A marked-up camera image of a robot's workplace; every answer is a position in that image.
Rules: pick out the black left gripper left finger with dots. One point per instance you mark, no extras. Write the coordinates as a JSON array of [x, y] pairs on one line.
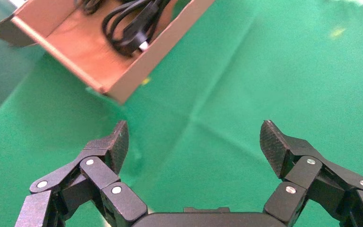
[[106, 163]]

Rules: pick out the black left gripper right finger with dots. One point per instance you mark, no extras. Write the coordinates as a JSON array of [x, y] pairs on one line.
[[300, 169]]

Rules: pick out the open cardboard box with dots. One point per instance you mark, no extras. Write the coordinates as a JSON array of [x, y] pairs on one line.
[[81, 44]]

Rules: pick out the green table cloth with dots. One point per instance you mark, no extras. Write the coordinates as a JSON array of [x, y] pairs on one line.
[[231, 78]]

